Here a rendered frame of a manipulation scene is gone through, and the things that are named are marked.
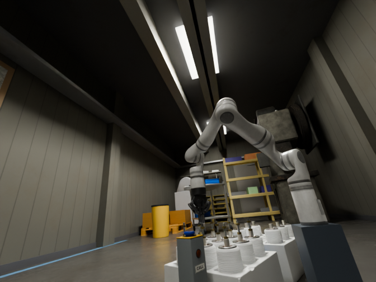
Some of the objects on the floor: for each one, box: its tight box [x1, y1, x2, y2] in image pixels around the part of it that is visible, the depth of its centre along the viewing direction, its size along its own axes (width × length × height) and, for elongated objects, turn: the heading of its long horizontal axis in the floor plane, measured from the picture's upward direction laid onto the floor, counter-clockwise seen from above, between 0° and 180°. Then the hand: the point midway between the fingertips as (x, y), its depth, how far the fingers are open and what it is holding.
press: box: [254, 95, 331, 224], centre depth 389 cm, size 146×130×280 cm
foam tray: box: [164, 251, 284, 282], centre depth 79 cm, size 39×39×18 cm
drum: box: [151, 204, 169, 238], centre depth 358 cm, size 38×38×60 cm
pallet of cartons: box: [141, 209, 192, 236], centre depth 455 cm, size 133×93×48 cm
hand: (201, 219), depth 81 cm, fingers closed
